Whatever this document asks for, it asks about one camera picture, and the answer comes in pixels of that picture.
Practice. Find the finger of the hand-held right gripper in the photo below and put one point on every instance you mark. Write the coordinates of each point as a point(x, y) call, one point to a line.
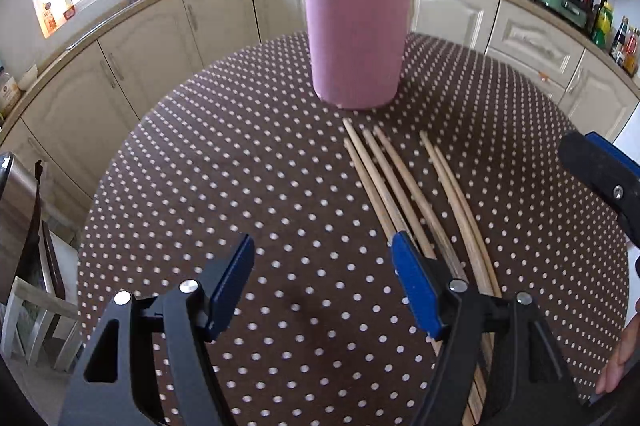
point(595, 161)

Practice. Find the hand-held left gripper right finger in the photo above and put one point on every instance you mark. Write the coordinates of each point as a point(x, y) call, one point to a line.
point(415, 281)

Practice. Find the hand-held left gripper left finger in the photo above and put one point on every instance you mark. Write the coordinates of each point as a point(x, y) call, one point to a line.
point(230, 286)

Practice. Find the bunch of wooden chopsticks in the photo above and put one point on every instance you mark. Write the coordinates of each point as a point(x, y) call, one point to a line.
point(386, 211)

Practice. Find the pink cup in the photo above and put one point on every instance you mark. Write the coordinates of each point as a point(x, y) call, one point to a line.
point(355, 46)

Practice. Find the person's right hand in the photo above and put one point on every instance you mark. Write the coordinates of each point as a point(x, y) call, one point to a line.
point(617, 361)

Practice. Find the reddish sauce bottle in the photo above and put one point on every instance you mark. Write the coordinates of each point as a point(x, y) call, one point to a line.
point(632, 51)

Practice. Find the brown polka dot tablecloth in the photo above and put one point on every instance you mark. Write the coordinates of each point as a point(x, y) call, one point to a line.
point(225, 166)

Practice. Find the dark sauce bottle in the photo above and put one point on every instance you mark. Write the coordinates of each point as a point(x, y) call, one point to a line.
point(619, 38)

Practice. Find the green yellow bottle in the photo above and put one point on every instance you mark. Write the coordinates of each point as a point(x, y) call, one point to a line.
point(602, 26)

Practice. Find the red label bottle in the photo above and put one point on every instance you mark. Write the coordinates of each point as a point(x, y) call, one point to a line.
point(587, 3)

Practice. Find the green electric cooker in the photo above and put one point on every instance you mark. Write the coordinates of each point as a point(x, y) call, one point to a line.
point(557, 1)

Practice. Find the white wooden chair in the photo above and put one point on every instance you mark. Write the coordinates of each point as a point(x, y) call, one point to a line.
point(30, 306)

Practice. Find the silver rice cooker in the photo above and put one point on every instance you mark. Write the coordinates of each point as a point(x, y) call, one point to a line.
point(17, 216)

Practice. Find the white bowl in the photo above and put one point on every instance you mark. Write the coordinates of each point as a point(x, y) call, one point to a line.
point(27, 77)

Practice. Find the glass jar with white lid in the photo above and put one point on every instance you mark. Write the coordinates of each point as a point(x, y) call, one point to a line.
point(7, 93)

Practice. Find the small red jar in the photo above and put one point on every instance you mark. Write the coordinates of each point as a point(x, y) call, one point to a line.
point(69, 12)

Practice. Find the orange bottle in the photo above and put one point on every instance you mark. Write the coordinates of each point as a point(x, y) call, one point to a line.
point(48, 21)

